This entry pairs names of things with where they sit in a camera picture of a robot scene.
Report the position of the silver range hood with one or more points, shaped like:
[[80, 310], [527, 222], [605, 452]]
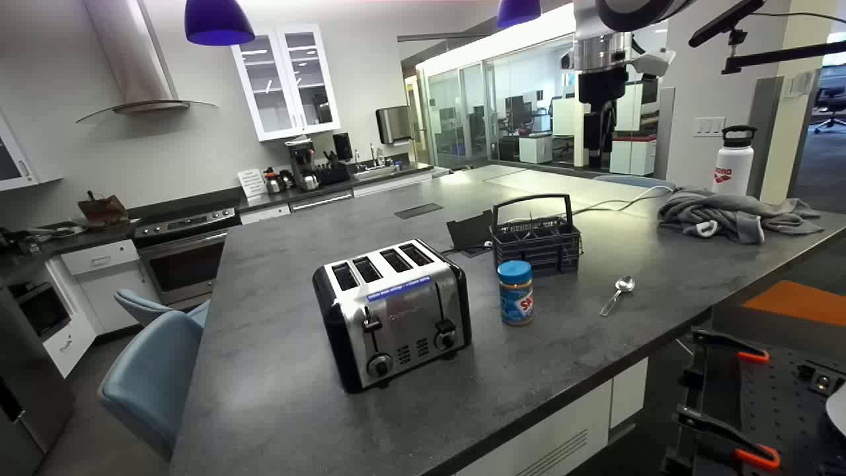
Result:
[[134, 61]]

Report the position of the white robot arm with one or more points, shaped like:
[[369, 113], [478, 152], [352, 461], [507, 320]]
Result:
[[598, 39]]

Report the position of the silver wall dispenser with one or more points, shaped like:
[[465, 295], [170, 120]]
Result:
[[396, 125]]

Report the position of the brown wooden basket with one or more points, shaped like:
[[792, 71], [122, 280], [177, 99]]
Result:
[[105, 209]]

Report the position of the white base cabinet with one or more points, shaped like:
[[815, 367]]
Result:
[[97, 280]]

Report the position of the jar with blue lid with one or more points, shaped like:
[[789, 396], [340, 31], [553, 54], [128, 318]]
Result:
[[515, 295]]

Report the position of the orange floor mat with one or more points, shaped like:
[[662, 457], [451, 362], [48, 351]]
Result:
[[796, 304]]

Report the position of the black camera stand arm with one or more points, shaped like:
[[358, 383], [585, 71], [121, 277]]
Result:
[[749, 54]]

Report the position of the black cutlery caddy basket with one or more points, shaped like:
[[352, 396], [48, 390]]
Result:
[[539, 240]]

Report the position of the purple pendant lamp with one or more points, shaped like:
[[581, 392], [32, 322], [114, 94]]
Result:
[[217, 23], [518, 12]]

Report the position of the silver four-slot toaster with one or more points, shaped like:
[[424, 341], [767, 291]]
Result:
[[407, 325]]

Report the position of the black perforated work table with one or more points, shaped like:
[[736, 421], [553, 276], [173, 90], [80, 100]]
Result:
[[785, 410]]

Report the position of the small black box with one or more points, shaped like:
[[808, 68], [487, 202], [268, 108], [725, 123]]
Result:
[[470, 232]]

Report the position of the light blue chair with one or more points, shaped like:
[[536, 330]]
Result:
[[142, 304], [149, 379]]

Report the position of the white glass-door wall cabinet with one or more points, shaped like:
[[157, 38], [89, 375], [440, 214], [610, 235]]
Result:
[[288, 82]]

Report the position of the silver metal spoon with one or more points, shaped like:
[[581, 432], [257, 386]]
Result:
[[625, 283]]

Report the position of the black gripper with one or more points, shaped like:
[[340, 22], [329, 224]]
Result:
[[605, 95]]

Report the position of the white wall switch plate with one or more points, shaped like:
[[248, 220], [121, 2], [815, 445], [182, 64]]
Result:
[[711, 127]]

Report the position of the small black appliance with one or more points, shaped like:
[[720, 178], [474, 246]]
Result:
[[343, 145]]

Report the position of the stainless steel fridge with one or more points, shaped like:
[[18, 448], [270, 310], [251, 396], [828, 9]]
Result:
[[30, 386]]

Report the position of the black coffee maker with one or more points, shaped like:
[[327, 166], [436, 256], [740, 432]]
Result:
[[306, 161]]

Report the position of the stainless steel oven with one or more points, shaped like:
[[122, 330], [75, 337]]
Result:
[[186, 259]]

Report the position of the white water bottle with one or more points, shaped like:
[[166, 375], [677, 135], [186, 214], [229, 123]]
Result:
[[734, 166]]

